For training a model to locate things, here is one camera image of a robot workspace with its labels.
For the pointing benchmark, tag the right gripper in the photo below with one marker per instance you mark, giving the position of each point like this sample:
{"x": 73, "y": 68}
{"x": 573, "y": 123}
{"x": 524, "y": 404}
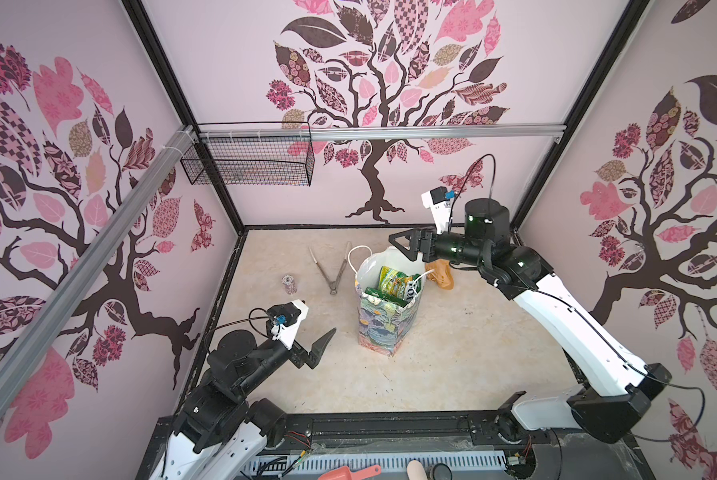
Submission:
{"x": 425, "y": 239}

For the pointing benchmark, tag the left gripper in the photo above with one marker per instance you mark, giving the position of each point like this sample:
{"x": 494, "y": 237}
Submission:
{"x": 300, "y": 355}

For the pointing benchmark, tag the colourful paper gift bag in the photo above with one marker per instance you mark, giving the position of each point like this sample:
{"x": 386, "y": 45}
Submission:
{"x": 382, "y": 326}

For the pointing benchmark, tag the green yellow snack bag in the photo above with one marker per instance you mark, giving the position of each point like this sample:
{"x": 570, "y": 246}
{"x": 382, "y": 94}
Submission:
{"x": 399, "y": 285}

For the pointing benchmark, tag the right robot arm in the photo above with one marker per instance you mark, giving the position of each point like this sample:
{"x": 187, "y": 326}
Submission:
{"x": 617, "y": 388}

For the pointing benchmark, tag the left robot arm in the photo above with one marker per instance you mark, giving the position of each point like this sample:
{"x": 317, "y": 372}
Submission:
{"x": 217, "y": 431}

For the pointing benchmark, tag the small patterned cup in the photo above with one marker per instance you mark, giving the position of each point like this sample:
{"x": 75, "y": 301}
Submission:
{"x": 289, "y": 283}

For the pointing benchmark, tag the pink plastic scoop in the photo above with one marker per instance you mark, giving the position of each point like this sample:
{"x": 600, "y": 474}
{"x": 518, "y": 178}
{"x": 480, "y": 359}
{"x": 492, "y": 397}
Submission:
{"x": 345, "y": 473}

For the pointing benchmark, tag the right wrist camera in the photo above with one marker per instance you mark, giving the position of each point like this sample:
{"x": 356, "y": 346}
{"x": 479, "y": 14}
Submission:
{"x": 438, "y": 202}

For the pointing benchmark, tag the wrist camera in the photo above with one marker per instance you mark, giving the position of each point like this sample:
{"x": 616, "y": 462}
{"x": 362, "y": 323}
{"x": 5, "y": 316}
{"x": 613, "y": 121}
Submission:
{"x": 284, "y": 321}
{"x": 438, "y": 202}

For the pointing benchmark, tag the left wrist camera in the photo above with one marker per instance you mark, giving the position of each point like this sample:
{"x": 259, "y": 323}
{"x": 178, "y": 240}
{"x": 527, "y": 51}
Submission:
{"x": 284, "y": 321}

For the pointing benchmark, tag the aluminium rail back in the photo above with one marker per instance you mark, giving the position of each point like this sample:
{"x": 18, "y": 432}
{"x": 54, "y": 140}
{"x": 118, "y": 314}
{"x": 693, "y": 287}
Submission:
{"x": 394, "y": 132}

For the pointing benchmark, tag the aluminium rail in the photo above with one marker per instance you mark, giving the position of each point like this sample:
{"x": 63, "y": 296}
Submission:
{"x": 23, "y": 358}
{"x": 394, "y": 132}

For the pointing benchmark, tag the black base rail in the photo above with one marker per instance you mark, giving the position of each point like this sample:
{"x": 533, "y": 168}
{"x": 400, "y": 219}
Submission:
{"x": 394, "y": 429}

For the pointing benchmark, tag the black wire basket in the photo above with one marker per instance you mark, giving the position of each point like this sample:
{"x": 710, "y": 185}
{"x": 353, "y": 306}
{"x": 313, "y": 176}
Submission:
{"x": 265, "y": 153}

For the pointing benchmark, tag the aluminium rail left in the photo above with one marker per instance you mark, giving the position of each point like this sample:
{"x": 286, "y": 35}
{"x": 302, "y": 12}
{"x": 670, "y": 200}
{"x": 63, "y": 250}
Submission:
{"x": 23, "y": 358}

